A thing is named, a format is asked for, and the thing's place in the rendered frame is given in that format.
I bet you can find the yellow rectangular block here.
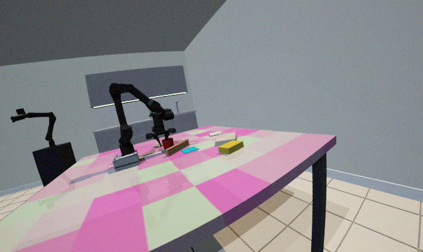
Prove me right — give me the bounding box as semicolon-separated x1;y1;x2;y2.
218;141;244;154

